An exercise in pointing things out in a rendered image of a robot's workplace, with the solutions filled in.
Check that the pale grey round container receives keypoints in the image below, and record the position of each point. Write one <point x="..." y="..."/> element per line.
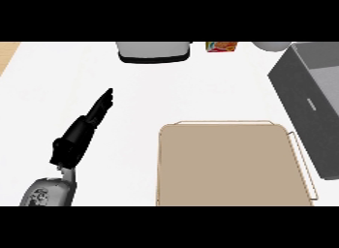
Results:
<point x="270" y="46"/>

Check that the colourful printed carton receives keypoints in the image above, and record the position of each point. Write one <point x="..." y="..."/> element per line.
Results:
<point x="221" y="46"/>

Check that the grey and black appliance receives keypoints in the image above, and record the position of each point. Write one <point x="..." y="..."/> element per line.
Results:
<point x="153" y="51"/>

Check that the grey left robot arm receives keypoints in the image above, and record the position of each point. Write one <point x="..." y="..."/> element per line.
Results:
<point x="49" y="192"/>

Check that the grey open box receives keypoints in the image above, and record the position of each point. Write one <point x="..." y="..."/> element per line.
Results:
<point x="314" y="106"/>

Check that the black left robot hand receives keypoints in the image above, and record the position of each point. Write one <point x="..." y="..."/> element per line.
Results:
<point x="78" y="134"/>

